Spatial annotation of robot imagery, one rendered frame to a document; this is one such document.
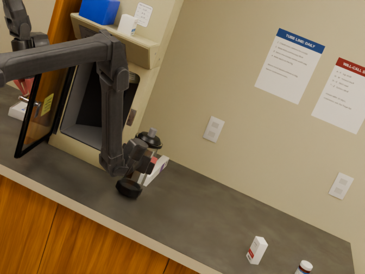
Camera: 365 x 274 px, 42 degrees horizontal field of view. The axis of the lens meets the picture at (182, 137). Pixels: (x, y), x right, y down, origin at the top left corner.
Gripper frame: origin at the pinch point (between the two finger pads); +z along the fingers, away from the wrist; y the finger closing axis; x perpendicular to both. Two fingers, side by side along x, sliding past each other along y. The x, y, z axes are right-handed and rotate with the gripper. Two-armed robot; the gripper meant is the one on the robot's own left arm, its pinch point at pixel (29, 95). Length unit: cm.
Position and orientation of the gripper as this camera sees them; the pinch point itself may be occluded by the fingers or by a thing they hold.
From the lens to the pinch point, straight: 178.3
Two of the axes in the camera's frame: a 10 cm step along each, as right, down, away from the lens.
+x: -1.6, 2.9, -9.4
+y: -9.8, 0.3, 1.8
